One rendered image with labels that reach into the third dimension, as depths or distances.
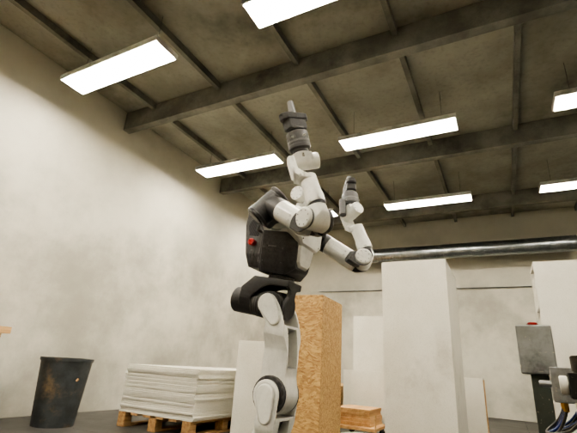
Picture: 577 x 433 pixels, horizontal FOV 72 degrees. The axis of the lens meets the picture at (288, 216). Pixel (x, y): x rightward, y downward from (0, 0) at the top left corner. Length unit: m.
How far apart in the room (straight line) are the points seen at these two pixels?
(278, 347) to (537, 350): 0.99
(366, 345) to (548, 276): 2.39
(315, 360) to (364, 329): 2.84
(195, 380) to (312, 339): 1.70
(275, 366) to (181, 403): 2.96
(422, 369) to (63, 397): 3.52
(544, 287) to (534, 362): 3.68
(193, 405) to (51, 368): 1.50
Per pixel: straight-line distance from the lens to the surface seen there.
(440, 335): 3.92
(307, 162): 1.54
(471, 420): 6.60
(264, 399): 1.66
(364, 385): 5.84
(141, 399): 4.95
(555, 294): 5.49
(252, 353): 4.58
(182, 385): 4.58
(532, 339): 1.86
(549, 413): 1.89
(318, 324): 3.12
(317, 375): 3.11
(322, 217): 1.41
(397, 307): 4.01
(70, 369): 4.92
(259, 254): 1.74
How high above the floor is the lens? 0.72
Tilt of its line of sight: 20 degrees up
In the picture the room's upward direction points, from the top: 4 degrees clockwise
